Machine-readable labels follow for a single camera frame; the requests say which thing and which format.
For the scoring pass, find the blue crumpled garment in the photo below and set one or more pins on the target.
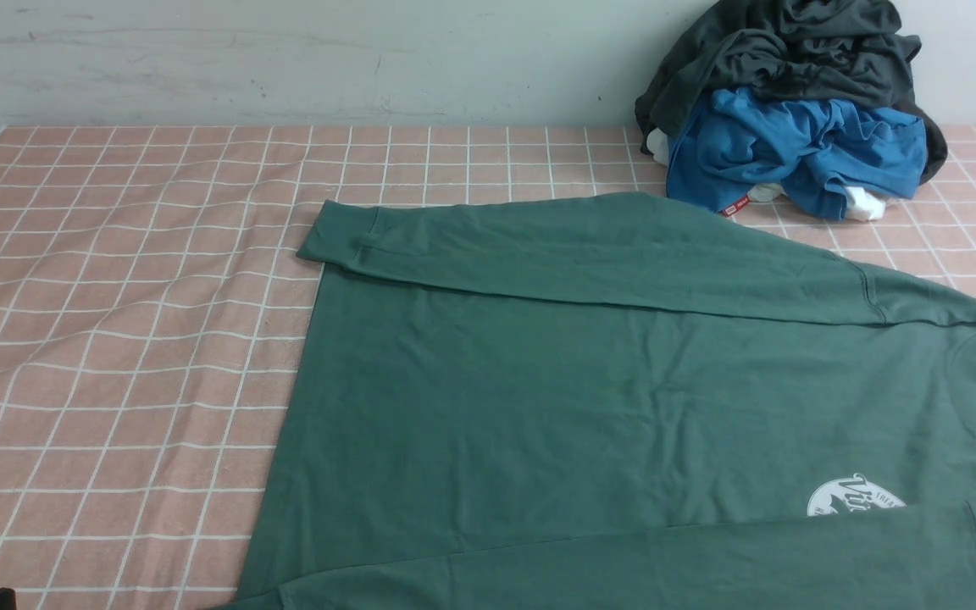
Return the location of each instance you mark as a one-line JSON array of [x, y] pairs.
[[815, 150]]

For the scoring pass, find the dark grey crumpled garment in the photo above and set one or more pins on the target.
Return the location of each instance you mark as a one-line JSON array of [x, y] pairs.
[[788, 51]]

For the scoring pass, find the pink grid tablecloth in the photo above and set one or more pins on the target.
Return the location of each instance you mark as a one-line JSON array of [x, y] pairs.
[[153, 312]]

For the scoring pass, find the green long-sleeve top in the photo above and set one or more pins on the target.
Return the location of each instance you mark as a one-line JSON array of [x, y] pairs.
[[616, 402]]

